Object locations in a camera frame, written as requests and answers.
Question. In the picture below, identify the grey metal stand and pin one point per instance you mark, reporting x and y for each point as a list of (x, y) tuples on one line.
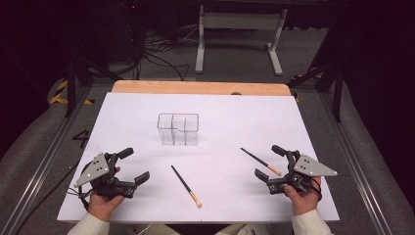
[(241, 21)]

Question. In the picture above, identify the aluminium rail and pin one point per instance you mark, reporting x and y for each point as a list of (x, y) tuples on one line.
[(39, 166), (352, 156)]

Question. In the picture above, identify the black tripod stand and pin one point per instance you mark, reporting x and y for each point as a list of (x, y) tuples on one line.
[(71, 88), (337, 91)]

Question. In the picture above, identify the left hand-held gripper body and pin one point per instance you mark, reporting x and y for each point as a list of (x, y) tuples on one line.
[(98, 169)]

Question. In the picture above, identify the person's right hand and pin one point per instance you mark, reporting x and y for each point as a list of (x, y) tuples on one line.
[(303, 200)]

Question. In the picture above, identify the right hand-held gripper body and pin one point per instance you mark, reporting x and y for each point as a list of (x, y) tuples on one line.
[(310, 166)]

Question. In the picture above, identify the yellow black floor tape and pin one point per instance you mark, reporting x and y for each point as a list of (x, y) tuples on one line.
[(58, 98)]

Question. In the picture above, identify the white paper sheet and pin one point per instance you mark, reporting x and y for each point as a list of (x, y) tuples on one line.
[(212, 107)]

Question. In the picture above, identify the clear plastic divided container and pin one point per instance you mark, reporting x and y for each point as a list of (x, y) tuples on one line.
[(177, 129)]

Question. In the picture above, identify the person's left hand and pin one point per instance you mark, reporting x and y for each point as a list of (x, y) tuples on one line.
[(104, 205)]

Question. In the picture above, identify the person's light clothing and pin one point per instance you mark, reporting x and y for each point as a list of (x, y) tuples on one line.
[(248, 230)]

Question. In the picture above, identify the wooden table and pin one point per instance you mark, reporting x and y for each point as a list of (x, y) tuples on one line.
[(195, 87)]

